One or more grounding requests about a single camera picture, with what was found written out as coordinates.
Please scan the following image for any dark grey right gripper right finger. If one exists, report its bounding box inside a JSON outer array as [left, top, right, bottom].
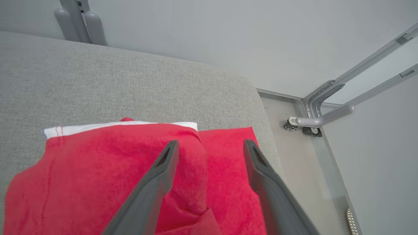
[[243, 139, 322, 235]]

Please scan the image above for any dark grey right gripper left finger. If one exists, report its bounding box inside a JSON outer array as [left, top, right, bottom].
[[101, 140, 180, 235]]

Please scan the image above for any red and white shirt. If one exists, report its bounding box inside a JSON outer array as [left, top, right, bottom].
[[199, 127, 269, 235]]

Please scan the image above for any red shorts white trim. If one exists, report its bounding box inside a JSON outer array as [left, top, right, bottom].
[[3, 117, 222, 235]]

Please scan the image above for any grey metal tube leg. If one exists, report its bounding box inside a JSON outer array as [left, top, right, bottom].
[[287, 64, 418, 128]]

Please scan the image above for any silver braided hose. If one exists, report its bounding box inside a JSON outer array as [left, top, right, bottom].
[[346, 207, 360, 235]]

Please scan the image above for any grey floor rail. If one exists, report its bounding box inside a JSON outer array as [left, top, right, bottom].
[[256, 87, 342, 109]]

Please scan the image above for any grey wheeled metal frame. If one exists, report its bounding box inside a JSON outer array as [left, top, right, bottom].
[[301, 22, 418, 118]]

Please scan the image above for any grey cylindrical post cap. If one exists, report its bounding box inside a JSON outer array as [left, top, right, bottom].
[[84, 11, 106, 46], [54, 8, 80, 42]]

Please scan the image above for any grey partition post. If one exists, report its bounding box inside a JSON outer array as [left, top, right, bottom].
[[59, 0, 92, 43]]

